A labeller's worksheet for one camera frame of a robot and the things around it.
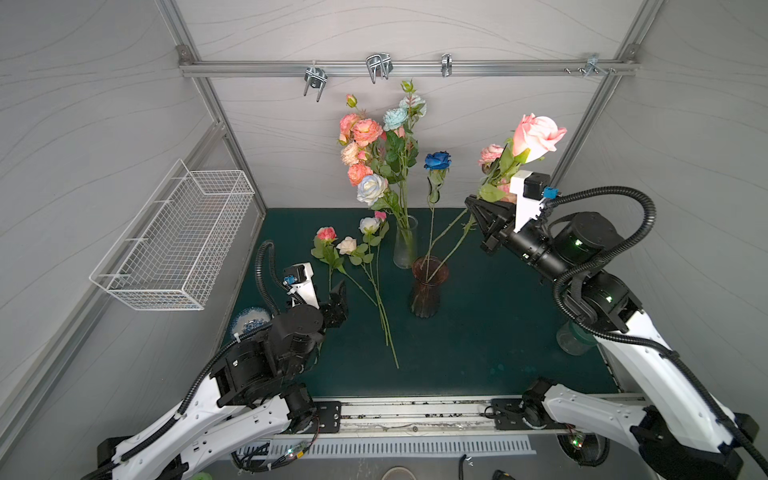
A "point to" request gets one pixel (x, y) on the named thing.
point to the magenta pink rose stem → (380, 215)
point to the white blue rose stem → (371, 227)
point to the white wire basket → (173, 250)
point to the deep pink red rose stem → (326, 252)
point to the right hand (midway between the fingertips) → (474, 197)
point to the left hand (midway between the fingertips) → (329, 288)
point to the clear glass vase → (404, 242)
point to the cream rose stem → (359, 256)
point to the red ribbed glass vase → (426, 297)
